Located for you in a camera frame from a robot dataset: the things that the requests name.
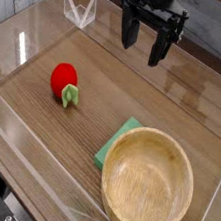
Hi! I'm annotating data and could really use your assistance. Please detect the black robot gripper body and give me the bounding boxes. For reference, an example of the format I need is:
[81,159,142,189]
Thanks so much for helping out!
[122,0,190,42]

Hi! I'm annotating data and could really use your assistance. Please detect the round wooden bowl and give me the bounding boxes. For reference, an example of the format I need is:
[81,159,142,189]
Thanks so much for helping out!
[101,127,194,221]

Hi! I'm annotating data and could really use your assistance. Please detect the red felt fruit green leaves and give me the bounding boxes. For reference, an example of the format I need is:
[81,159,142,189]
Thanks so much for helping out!
[50,62,79,107]

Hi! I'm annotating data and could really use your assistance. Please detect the green foam block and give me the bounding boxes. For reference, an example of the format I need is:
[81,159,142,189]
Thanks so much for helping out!
[92,111,145,177]

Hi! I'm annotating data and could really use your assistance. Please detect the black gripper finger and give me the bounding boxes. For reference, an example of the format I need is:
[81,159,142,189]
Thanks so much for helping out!
[121,4,140,49]
[148,28,172,67]

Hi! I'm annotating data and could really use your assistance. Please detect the clear acrylic tray wall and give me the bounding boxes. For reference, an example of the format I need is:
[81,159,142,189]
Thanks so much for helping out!
[0,0,221,221]

